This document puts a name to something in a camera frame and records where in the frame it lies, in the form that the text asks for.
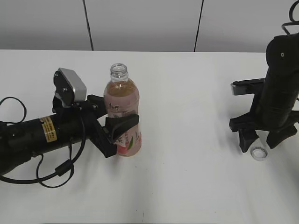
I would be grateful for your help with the white bottle cap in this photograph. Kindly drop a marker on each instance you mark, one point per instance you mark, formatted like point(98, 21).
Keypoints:
point(258, 153)

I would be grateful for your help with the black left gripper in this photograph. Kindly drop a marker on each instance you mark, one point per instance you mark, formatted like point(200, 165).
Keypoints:
point(80, 122)

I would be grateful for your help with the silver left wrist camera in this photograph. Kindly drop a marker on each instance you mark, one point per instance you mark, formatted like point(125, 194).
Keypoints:
point(70, 88)

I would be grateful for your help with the pink oolong tea bottle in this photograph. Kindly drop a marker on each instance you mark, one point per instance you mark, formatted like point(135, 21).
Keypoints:
point(121, 97)

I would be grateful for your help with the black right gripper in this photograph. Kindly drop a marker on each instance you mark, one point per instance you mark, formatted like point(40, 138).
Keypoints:
point(274, 114)

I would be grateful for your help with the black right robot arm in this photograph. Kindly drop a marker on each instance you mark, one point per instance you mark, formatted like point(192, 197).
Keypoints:
point(282, 57)

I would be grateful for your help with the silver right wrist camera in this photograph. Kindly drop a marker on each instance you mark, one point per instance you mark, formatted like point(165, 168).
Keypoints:
point(245, 87)

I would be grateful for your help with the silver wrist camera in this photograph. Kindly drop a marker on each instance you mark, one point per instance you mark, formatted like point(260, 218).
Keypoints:
point(70, 88)
point(245, 87)

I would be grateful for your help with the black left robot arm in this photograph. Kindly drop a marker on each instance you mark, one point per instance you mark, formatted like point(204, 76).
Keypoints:
point(23, 141)

